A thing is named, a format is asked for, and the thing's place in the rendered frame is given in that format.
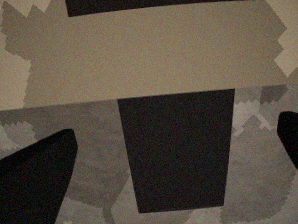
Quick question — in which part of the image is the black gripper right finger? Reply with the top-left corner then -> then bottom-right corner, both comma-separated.
277,111 -> 298,169

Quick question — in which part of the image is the black two-prong plug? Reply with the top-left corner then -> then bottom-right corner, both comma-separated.
117,89 -> 235,214

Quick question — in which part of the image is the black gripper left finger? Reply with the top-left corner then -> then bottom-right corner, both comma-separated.
0,129 -> 77,224

